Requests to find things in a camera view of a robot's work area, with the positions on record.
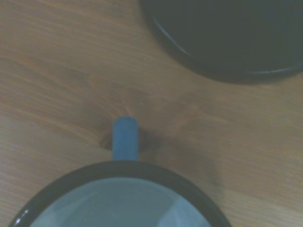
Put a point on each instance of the wooden mug tree black base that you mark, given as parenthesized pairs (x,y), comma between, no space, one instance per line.
(236,35)

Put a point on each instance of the blue enamel mug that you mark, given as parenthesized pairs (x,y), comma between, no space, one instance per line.
(125,142)

